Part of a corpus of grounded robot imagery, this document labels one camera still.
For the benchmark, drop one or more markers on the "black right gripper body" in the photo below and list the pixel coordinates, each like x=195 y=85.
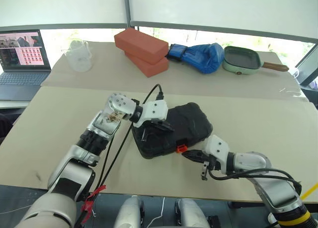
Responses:
x=208 y=163

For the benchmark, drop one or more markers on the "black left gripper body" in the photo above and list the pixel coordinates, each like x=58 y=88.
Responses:
x=151 y=125

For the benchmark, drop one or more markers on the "black plastic tool case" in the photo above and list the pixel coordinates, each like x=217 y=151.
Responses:
x=188 y=123

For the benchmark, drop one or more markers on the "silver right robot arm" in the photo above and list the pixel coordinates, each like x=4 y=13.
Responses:
x=273 y=188

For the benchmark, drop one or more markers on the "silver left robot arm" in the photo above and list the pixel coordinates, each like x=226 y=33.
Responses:
x=74 y=173

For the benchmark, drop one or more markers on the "silver rounded robot leg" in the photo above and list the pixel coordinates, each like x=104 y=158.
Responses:
x=191 y=213
x=129 y=213

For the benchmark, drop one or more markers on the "red brick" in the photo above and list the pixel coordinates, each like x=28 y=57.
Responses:
x=141 y=43
x=154 y=67

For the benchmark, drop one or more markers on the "beige cardboard table sheet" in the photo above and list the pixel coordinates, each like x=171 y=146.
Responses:
x=99 y=79
x=248 y=118

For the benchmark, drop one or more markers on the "red tape wrap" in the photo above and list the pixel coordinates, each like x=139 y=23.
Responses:
x=95 y=192

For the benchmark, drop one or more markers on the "blue boxing glove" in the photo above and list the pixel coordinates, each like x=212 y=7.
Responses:
x=203 y=56

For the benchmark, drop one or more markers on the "clear plastic measuring cup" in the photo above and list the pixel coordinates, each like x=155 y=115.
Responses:
x=79 y=61

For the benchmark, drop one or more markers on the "green electric frying pan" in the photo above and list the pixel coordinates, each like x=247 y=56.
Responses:
x=241 y=59

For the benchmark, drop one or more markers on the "white roller blind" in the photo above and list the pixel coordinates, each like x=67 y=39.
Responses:
x=223 y=9
x=62 y=7

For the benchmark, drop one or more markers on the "grey open laptop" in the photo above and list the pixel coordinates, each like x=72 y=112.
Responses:
x=22 y=79

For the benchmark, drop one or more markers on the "white desk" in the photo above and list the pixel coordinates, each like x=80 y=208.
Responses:
x=12 y=104

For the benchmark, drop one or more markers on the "dark screen panel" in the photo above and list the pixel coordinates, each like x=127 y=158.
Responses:
x=308 y=69

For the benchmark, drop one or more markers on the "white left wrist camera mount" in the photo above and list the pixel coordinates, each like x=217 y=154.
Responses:
x=154 y=111

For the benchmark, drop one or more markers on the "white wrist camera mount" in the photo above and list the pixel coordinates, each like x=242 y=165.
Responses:
x=154 y=111
x=217 y=147

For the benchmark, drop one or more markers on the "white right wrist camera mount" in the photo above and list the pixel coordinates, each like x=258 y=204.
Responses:
x=217 y=147

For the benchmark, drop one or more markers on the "grey window post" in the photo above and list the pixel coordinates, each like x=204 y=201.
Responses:
x=127 y=7

